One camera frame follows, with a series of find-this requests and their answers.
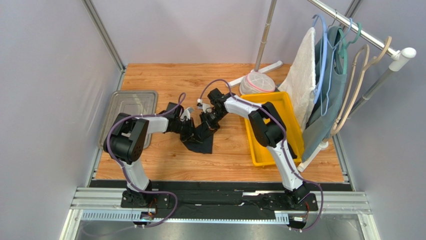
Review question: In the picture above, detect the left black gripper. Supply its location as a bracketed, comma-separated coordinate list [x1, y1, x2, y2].
[173, 117, 202, 144]

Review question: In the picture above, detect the black paper napkin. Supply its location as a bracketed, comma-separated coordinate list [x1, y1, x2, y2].
[184, 126, 216, 154]

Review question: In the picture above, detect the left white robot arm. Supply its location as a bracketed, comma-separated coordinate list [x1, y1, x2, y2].
[103, 102, 203, 202]

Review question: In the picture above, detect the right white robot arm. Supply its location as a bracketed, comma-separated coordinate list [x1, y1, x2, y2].
[198, 88, 310, 205]

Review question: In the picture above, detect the silver metal tray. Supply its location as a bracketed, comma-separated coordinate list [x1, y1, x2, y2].
[98, 90, 158, 150]

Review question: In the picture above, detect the white mesh bowl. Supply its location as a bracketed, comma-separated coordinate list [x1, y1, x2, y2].
[239, 71, 276, 95]

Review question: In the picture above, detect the yellow plastic bin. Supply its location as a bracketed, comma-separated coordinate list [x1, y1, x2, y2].
[241, 91, 305, 167]

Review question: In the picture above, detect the white towel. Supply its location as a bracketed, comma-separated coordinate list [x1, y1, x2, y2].
[278, 27, 316, 132]

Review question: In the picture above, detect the blue hanger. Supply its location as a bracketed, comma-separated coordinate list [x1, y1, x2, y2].
[312, 14, 347, 119]

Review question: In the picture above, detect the beige hanger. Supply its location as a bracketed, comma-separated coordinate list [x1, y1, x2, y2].
[330, 44, 372, 136]
[332, 36, 393, 136]

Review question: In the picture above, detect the teal garment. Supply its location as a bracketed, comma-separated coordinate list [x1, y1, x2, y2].
[302, 26, 348, 162]

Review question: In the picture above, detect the green hanger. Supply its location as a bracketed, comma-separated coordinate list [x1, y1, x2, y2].
[338, 22, 362, 75]

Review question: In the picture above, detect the metal clothes rack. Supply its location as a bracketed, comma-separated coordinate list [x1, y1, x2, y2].
[226, 0, 418, 173]

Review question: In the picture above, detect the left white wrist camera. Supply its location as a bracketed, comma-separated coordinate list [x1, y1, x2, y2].
[179, 107, 194, 122]

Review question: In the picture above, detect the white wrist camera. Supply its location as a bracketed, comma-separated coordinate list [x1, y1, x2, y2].
[196, 98, 212, 113]
[179, 107, 194, 122]

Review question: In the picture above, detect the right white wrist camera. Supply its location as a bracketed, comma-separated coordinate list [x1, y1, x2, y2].
[196, 98, 212, 113]

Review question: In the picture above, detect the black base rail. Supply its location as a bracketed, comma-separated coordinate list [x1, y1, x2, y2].
[89, 180, 352, 222]

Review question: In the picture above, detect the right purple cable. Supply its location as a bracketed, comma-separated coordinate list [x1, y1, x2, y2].
[196, 79, 325, 233]

